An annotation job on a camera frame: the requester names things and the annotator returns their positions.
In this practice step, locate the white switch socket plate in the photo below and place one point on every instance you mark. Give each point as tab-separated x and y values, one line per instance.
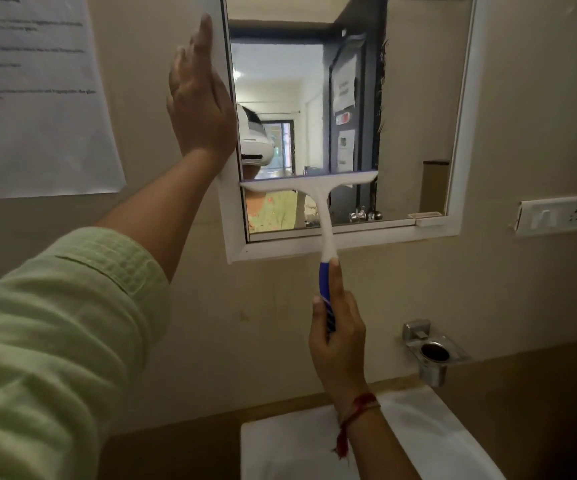
556	215

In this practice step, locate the person's left forearm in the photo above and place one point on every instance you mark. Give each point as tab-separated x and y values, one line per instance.
168	204

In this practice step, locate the chrome tumbler holder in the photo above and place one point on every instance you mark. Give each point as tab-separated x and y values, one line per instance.
433	354

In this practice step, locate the white paper notice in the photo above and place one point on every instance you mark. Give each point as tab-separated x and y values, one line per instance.
33	119

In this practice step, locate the light green shirt sleeve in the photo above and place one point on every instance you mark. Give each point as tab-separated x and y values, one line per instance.
53	344

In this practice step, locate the red thread wrist band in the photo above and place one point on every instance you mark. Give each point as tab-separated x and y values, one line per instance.
353	412

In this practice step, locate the person's right hand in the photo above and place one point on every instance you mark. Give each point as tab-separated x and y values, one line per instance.
341	349

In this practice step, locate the person's right forearm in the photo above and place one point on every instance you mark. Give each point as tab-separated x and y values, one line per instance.
381	444

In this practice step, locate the person's left fingers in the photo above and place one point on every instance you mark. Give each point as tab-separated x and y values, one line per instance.
202	44

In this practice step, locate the white framed wall mirror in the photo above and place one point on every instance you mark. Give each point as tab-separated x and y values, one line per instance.
418	94

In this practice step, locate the person's right thumb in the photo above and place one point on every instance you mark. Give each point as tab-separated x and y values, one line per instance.
318	317

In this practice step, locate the white wash basin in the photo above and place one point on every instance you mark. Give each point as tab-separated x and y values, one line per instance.
293	444

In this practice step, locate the person's left hand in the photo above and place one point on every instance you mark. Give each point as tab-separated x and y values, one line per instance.
201	114

